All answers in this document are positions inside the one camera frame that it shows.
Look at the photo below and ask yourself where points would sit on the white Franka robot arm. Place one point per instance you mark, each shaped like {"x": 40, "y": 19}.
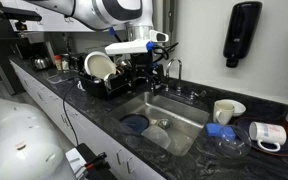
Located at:
{"x": 94, "y": 11}

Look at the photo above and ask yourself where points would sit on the steel cups in rack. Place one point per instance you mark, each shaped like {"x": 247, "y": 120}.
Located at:
{"x": 124, "y": 65}

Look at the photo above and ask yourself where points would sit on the clear glass bowl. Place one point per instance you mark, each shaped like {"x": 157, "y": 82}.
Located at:
{"x": 230, "y": 146}

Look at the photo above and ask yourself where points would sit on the steel kettle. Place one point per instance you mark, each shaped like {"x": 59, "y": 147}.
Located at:
{"x": 40, "y": 62}

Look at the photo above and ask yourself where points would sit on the stainless steel sink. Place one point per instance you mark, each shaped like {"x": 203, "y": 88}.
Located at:
{"x": 180, "y": 116}

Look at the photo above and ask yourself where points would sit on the grey camera on wrist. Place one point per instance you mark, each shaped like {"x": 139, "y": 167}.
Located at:
{"x": 159, "y": 36}

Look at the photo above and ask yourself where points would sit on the black dish rack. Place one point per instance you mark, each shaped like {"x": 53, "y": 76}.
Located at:
{"x": 97, "y": 87}

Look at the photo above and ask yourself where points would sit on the clear plastic container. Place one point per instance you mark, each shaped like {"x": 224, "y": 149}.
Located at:
{"x": 156, "y": 136}

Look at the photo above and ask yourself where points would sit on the black wall soap dispenser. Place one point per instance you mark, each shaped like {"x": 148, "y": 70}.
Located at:
{"x": 241, "y": 30}

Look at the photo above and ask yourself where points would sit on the dark blue plate in basin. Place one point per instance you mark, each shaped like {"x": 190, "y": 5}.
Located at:
{"x": 135, "y": 122}

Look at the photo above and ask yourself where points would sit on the metal sink drain strainer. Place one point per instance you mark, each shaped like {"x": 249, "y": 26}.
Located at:
{"x": 164, "y": 124}

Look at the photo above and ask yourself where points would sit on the black device with red pen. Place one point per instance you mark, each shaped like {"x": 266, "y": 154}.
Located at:
{"x": 90, "y": 163}

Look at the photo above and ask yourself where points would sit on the spice jar red cap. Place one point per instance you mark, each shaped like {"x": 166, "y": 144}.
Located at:
{"x": 57, "y": 62}

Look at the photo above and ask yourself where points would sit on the blue sponge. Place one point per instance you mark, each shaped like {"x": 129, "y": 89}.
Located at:
{"x": 219, "y": 130}

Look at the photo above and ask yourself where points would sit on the glass jar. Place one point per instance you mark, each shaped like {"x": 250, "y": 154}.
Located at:
{"x": 65, "y": 63}

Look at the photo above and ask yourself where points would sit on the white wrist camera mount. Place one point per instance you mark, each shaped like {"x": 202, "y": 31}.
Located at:
{"x": 127, "y": 47}

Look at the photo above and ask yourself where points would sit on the dark blue saucer plate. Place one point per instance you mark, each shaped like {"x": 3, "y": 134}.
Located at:
{"x": 287, "y": 148}

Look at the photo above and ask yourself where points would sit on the clear flat plastic lid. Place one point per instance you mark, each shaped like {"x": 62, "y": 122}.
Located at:
{"x": 56, "y": 79}

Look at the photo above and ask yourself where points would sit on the white mug with print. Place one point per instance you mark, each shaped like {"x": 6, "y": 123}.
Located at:
{"x": 267, "y": 133}

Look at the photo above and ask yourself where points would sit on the chrome gooseneck faucet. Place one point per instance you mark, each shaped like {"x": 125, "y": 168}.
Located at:
{"x": 174, "y": 71}

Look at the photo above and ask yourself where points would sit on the small chrome tap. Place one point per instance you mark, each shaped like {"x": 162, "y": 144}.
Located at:
{"x": 153, "y": 88}

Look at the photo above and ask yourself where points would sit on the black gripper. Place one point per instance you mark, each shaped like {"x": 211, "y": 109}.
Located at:
{"x": 141, "y": 63}

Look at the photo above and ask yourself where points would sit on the white cabinet with drawers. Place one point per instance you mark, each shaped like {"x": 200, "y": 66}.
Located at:
{"x": 70, "y": 123}

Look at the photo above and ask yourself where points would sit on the large white plate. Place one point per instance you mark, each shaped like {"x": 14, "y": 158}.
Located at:
{"x": 100, "y": 65}

